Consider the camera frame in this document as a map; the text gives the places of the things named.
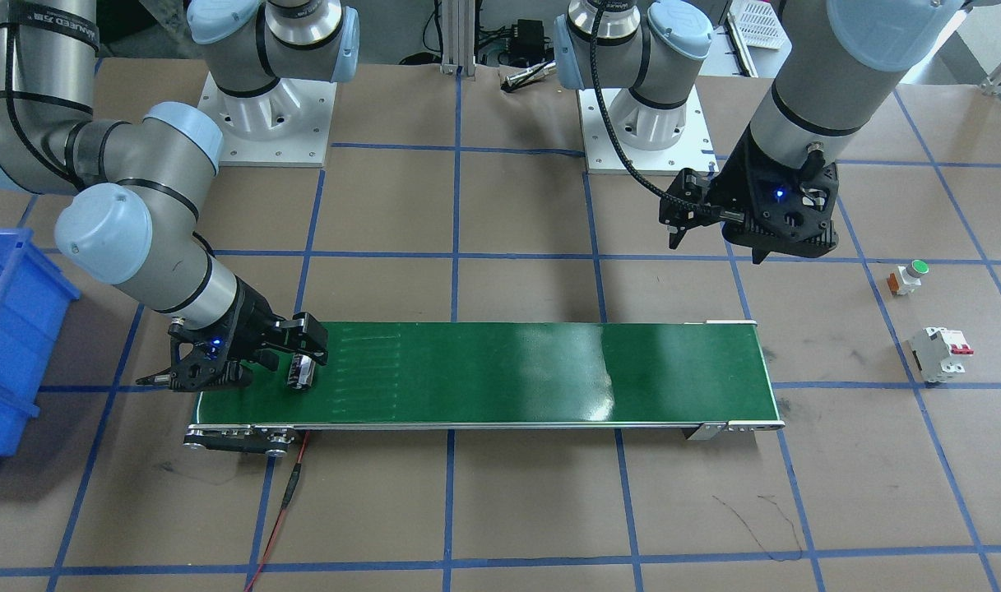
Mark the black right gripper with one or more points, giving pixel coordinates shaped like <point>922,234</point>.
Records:
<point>257,322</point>

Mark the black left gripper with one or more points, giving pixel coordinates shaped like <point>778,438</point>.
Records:
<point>729,196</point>

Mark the black cylindrical capacitor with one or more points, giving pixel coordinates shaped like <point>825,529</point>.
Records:
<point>301,373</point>

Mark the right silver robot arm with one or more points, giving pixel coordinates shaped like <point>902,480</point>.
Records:
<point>138,188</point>

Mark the green conveyor belt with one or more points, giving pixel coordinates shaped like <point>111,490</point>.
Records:
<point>704,377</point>

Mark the blue plastic bin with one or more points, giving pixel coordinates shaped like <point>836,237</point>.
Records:
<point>34,298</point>

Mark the white circuit breaker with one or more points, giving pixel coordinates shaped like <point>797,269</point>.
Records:
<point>940,353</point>

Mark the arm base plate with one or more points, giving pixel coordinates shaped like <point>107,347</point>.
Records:
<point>287,126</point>
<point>656,142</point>

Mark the white push button switch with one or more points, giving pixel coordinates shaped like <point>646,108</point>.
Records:
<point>906,279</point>

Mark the aluminium frame post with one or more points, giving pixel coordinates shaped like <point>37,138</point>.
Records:
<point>459,31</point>

